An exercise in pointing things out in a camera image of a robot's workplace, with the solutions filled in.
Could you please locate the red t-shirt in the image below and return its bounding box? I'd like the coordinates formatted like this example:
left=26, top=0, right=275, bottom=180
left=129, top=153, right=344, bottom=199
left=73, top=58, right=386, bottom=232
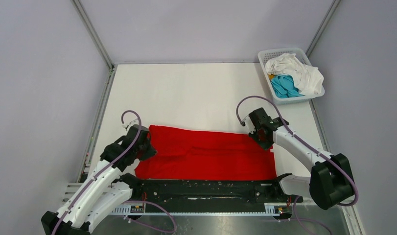
left=135, top=125, right=277, bottom=181

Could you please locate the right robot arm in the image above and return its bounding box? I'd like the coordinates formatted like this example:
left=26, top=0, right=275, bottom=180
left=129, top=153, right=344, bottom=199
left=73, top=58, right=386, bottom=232
left=243, top=108, right=358, bottom=210

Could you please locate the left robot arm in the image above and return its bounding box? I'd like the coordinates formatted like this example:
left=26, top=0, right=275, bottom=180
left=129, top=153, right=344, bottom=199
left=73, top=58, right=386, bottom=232
left=41, top=124, right=157, bottom=235

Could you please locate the teal t-shirt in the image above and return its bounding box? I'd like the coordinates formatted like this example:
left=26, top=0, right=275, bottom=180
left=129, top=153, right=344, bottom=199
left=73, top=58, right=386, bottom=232
left=270, top=75, right=303, bottom=98

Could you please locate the white t-shirt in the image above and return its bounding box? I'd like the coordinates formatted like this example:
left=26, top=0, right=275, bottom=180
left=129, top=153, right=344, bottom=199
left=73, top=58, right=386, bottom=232
left=265, top=53, right=324, bottom=96

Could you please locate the white plastic laundry basket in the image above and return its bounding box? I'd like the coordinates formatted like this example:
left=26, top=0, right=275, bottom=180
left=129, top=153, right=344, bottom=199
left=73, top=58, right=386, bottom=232
left=257, top=47, right=325, bottom=105

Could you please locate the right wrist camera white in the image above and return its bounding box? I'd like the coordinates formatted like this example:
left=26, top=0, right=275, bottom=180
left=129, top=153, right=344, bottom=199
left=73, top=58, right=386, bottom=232
left=242, top=115, right=256, bottom=134

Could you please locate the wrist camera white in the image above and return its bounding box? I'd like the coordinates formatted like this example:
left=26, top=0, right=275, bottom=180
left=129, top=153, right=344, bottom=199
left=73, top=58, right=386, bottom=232
left=242, top=115, right=256, bottom=134
left=122, top=119, right=139, bottom=130

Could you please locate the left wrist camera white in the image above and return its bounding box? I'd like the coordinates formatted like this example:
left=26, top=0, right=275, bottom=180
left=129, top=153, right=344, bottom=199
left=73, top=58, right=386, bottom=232
left=122, top=119, right=139, bottom=130

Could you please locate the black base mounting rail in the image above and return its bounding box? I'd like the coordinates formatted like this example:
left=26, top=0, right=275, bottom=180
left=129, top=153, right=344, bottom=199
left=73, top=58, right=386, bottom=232
left=112, top=175, right=303, bottom=215

